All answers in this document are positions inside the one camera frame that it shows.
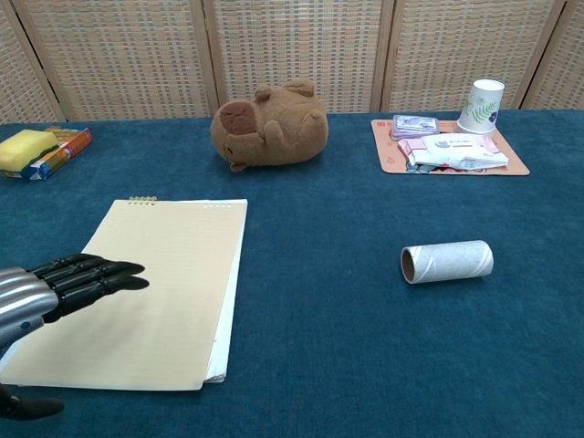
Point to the pink white wet wipes pack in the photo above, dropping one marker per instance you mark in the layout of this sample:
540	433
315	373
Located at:
451	153

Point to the colourful orange blue box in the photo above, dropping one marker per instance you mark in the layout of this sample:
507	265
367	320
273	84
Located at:
68	148

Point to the woven folding screen panel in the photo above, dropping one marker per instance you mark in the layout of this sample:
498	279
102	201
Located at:
296	41
566	59
438	45
123	55
18	77

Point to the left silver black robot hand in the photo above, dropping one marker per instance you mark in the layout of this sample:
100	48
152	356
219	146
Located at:
27	292

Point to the small blue-white packet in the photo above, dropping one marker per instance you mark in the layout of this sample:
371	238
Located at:
415	125

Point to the blue carpet table cloth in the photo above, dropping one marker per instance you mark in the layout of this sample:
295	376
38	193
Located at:
319	319

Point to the cream notepad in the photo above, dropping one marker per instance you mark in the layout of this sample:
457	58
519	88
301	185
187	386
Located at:
173	292

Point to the white paper roll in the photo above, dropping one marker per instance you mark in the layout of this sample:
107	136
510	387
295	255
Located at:
451	262

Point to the brown capybara plush toy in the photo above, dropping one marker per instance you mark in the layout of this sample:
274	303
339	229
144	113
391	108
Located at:
278	132

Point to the white paper cup leaf print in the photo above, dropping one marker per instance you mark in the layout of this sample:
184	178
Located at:
481	109

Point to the pink tray mat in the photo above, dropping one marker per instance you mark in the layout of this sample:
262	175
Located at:
513	168

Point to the yellow sponge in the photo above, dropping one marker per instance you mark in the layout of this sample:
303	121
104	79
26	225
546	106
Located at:
25	148

